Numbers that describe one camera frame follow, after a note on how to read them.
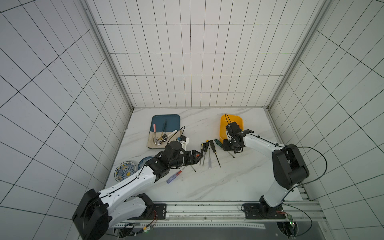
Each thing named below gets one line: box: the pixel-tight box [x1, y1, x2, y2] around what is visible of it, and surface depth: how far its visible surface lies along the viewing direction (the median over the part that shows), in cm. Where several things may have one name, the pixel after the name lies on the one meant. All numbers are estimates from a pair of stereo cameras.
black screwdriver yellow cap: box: [202, 140, 210, 167], surface depth 98 cm
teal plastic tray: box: [149, 114, 181, 135], surface depth 113 cm
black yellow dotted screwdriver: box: [209, 140, 221, 168], surface depth 98 cm
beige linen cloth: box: [146, 130, 183, 149], surface depth 102 cm
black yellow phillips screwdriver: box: [199, 142, 205, 166], surface depth 97 cm
